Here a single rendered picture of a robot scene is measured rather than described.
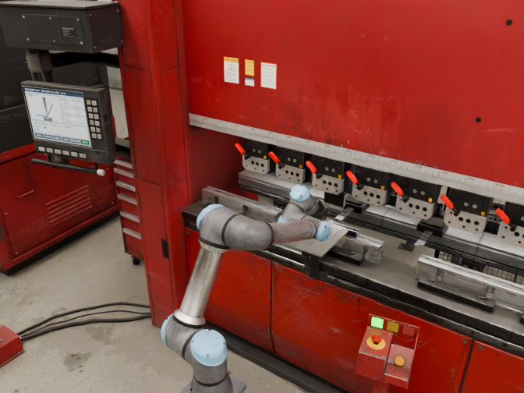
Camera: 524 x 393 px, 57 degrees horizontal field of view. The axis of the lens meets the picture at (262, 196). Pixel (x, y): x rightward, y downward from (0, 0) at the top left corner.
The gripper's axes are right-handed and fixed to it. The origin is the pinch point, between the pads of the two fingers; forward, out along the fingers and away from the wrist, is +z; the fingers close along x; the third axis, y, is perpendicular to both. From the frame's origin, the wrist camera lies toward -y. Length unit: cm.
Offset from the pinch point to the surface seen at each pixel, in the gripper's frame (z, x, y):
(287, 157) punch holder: -18.7, 25.3, 21.5
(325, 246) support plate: -4.4, -6.9, -6.8
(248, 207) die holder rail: 6.6, 49.4, -1.1
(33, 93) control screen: -81, 127, -13
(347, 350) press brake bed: 44, -19, -39
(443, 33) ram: -61, -36, 66
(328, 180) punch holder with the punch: -13.0, 3.1, 19.6
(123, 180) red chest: 24, 168, -14
